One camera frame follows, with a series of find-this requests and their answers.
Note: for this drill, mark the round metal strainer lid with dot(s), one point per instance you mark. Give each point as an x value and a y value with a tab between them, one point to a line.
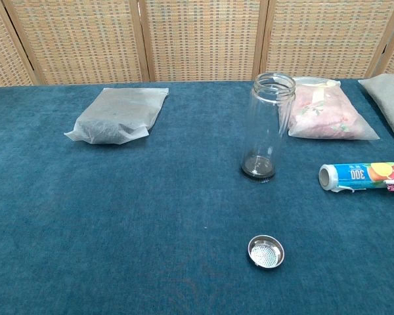
266	254

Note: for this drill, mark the clear glass bottle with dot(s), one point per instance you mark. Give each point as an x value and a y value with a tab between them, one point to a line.
266	131

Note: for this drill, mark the blue velvet tablecloth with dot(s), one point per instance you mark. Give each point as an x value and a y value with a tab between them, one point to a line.
151	213

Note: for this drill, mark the white bag with dark contents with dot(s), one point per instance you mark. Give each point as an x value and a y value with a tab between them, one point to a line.
118	115

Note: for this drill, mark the white bag with pink contents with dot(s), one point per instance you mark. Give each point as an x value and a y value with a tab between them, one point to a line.
325	115

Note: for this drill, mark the blue plastic wrap roll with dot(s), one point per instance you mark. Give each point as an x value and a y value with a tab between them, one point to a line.
354	174

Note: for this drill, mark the grey fabric bag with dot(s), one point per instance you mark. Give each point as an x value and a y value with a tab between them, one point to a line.
390	98

